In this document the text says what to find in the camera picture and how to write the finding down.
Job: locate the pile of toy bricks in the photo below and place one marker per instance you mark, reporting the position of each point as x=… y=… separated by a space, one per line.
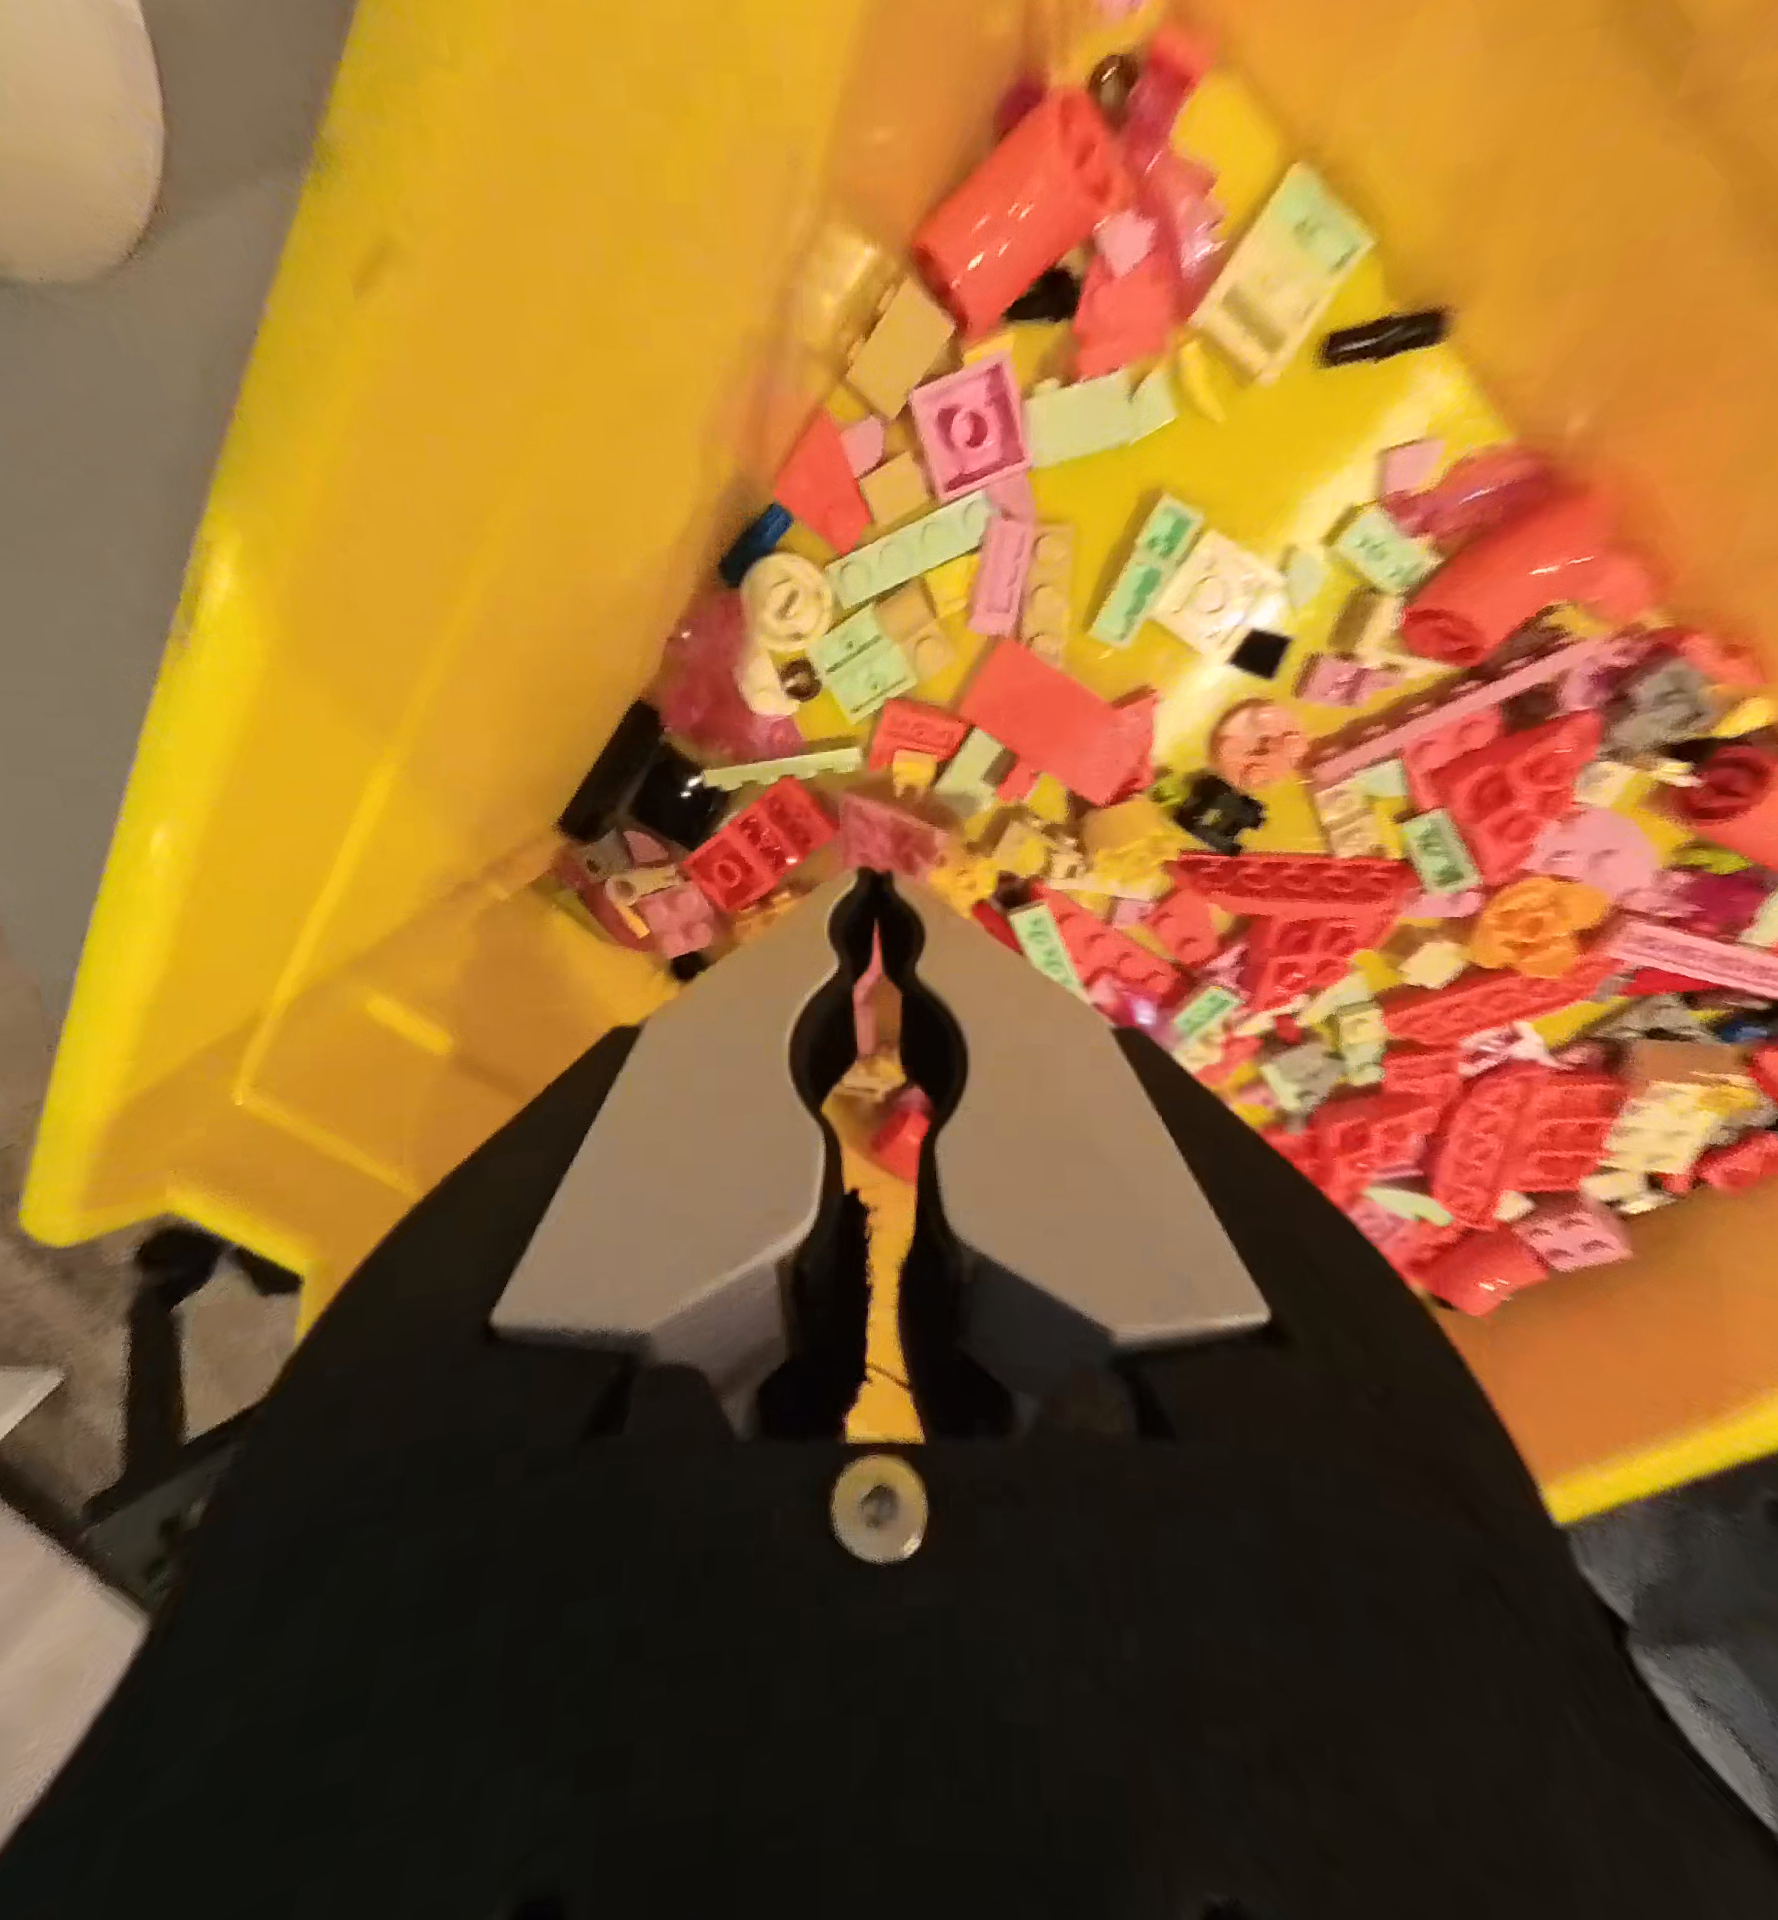
x=1429 y=900

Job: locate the yellow plastic bin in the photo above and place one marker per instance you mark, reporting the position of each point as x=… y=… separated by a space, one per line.
x=453 y=601

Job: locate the small pink toy brick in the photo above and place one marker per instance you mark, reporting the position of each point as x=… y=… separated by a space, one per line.
x=875 y=990

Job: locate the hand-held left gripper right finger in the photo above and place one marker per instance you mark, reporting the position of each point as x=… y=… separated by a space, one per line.
x=1084 y=1184

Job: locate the person's trouser leg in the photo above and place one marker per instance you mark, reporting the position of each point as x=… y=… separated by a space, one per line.
x=1729 y=1649

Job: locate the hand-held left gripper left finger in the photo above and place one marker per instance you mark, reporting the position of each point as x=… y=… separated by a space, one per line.
x=679 y=1170

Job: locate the white paper cup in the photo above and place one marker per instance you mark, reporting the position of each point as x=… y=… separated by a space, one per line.
x=64 y=136

